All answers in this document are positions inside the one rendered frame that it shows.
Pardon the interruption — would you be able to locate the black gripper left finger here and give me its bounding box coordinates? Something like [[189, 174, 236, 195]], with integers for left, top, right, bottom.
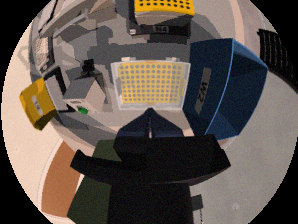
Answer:
[[116, 108, 150, 138]]

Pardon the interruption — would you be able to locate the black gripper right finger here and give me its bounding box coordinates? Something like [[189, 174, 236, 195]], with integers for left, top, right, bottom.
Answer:
[[150, 107, 184, 138]]

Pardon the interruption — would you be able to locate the dark blue bin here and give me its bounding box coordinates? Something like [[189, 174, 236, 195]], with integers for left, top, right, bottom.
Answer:
[[182, 38, 268, 141]]

